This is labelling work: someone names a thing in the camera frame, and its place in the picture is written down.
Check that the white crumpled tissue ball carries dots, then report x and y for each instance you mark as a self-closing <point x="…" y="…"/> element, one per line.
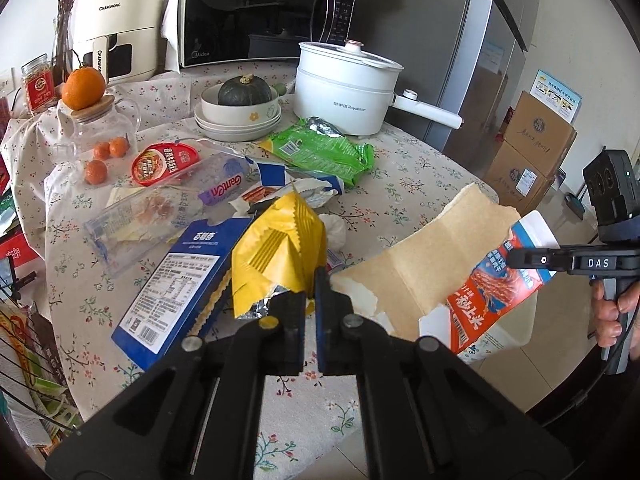
<point x="336" y="231"/>

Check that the grey refrigerator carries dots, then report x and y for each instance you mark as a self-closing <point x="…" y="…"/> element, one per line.
<point x="464" y="56"/>

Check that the black wire rack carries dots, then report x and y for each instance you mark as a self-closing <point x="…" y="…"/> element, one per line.
<point x="35" y="399"/>

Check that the clear plastic water bottle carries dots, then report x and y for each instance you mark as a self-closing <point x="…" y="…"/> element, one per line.
<point x="127" y="230"/>

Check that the person's right hand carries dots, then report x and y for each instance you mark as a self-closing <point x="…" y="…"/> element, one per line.
<point x="606" y="313"/>

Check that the glass jar with wooden lid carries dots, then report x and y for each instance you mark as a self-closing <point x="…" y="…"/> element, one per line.
<point x="97" y="140"/>

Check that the black microwave oven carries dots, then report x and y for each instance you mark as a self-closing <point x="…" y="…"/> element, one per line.
<point x="221" y="31"/>

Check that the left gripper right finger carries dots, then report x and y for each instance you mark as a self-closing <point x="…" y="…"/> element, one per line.
<point x="425" y="414"/>

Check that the lower cardboard box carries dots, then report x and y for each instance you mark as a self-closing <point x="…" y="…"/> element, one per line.
<point x="516" y="181"/>

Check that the cream air fryer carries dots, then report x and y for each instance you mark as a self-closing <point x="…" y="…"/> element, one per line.
<point x="118" y="38"/>

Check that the yellow foil snack bag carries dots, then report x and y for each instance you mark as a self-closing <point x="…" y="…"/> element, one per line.
<point x="280" y="250"/>

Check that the blue flat cardboard box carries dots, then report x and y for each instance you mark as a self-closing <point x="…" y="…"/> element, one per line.
<point x="181" y="296"/>

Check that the white flower bowl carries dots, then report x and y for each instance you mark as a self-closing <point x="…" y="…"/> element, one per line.
<point x="237" y="115"/>

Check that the blue wall poster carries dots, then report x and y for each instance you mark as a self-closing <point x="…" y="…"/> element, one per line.
<point x="557" y="96"/>

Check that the upper cardboard box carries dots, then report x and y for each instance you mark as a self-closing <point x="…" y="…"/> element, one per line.
<point x="539" y="134"/>

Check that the dark green pumpkin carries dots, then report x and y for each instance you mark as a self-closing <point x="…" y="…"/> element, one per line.
<point x="245" y="90"/>

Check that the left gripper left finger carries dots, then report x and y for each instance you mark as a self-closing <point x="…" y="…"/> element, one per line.
<point x="195" y="413"/>

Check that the torn brown rice carton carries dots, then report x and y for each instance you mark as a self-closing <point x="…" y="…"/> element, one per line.
<point x="451" y="280"/>

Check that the glass vase with twigs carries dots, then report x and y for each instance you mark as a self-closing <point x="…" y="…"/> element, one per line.
<point x="62" y="52"/>

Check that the green snack bag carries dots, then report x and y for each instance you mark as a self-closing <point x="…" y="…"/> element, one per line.
<point x="312" y="144"/>

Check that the red labelled spice jar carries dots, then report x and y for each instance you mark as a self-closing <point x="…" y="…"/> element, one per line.
<point x="38" y="84"/>

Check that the white electric cooking pot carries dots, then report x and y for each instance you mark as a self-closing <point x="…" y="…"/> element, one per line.
<point x="353" y="89"/>

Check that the floral tablecloth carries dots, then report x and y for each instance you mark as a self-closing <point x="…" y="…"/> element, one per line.
<point x="303" y="418"/>

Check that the blue white torn carton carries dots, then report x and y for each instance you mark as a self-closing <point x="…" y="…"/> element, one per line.
<point x="275" y="179"/>

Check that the large orange fruit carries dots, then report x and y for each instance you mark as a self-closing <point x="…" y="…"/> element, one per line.
<point x="83" y="88"/>

